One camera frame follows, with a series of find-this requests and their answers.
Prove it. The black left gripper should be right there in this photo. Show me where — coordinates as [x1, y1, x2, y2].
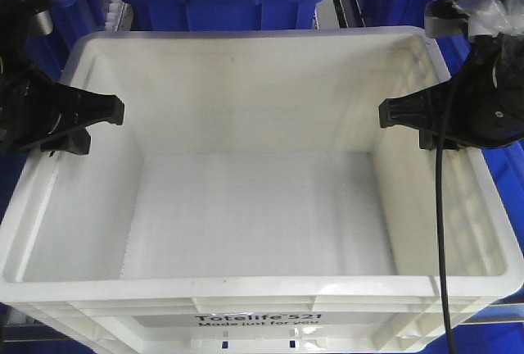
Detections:
[1, 43, 124, 156]

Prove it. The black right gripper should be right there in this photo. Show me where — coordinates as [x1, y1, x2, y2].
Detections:
[378, 34, 523, 151]

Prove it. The white plastic tote bin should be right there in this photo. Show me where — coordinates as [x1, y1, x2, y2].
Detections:
[0, 25, 524, 354]

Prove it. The blue bin right shelf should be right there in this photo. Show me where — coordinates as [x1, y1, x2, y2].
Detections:
[482, 142, 523, 251]

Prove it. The blue bin rear left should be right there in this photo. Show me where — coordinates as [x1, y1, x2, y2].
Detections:
[47, 0, 106, 70]

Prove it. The black right cable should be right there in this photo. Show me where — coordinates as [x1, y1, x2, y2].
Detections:
[433, 62, 459, 354]

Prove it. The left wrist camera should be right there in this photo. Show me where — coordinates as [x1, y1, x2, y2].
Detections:
[1, 0, 54, 37]

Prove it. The right wrist camera wrapped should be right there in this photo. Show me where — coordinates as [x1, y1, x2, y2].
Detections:
[424, 0, 523, 40]

